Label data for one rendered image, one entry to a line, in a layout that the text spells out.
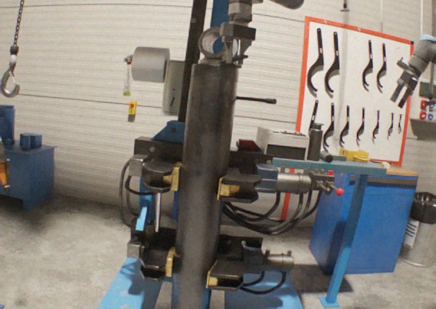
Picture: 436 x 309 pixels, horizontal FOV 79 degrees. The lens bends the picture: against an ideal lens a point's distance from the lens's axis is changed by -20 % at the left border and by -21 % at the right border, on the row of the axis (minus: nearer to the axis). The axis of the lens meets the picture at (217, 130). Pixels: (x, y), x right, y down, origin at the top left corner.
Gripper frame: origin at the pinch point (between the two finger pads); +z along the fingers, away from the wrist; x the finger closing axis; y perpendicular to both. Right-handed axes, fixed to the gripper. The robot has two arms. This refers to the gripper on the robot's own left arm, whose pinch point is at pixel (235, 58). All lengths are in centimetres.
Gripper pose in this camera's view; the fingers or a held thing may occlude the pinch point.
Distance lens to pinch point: 123.5
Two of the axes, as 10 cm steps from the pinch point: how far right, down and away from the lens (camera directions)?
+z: -1.1, 9.9, 0.9
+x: -9.6, -0.9, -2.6
